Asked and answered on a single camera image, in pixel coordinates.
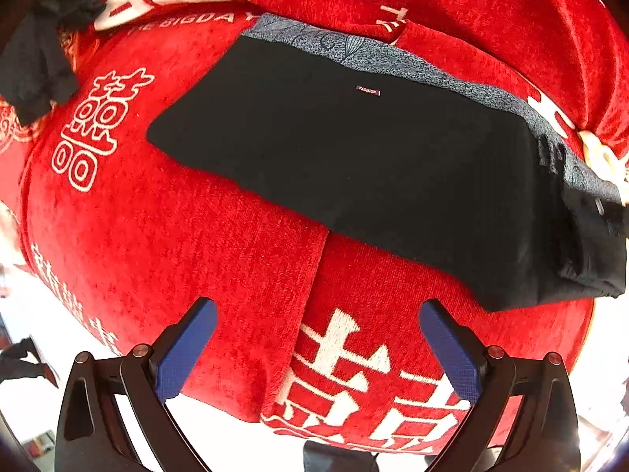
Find cream plush item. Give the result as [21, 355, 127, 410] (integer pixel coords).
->
[579, 129, 629, 180]

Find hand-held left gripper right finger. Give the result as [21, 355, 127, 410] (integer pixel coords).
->
[419, 299, 583, 472]

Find black pants with blue stripe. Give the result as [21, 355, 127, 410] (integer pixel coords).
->
[146, 12, 629, 313]

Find red gold ornament armrest cover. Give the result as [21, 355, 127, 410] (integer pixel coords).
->
[0, 29, 99, 256]

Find person's jeans leg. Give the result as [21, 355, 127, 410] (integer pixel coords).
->
[302, 440, 380, 472]

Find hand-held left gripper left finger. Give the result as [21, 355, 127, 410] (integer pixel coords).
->
[55, 297, 218, 472]

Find dark navy cloth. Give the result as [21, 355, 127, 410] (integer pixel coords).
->
[0, 0, 106, 126]

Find red printed backrest cover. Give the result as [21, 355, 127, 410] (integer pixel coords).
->
[93, 0, 629, 158]

